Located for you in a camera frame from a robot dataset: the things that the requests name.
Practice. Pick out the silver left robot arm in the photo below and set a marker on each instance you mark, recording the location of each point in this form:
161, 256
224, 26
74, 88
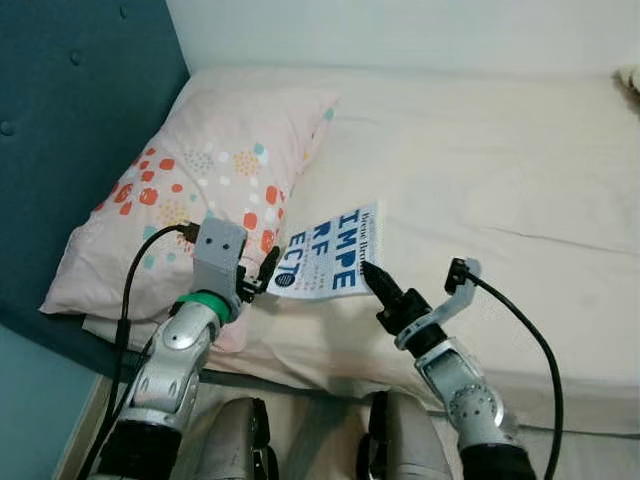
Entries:
175, 350

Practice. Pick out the grey robot left leg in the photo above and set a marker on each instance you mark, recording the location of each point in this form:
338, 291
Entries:
235, 445

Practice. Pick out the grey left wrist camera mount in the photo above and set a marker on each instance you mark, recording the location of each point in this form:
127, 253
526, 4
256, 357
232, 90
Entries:
220, 250

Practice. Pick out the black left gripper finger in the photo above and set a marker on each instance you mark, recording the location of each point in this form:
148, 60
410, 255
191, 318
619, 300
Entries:
268, 268

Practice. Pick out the cream cartoon print blanket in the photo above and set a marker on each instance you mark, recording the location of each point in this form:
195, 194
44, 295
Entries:
628, 85

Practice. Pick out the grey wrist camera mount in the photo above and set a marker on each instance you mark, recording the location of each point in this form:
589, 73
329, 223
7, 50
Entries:
440, 312
220, 250

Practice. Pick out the dark blue bed frame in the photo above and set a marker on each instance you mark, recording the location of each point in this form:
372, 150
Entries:
80, 120

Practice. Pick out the pink dotted pillow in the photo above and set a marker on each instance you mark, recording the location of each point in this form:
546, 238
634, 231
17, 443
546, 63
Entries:
200, 170

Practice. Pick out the white book with blue letters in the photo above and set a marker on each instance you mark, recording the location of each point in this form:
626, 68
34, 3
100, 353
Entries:
330, 250

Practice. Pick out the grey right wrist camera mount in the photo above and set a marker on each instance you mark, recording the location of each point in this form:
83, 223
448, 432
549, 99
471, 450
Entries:
440, 312

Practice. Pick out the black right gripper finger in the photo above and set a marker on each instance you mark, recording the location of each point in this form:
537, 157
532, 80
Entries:
380, 285

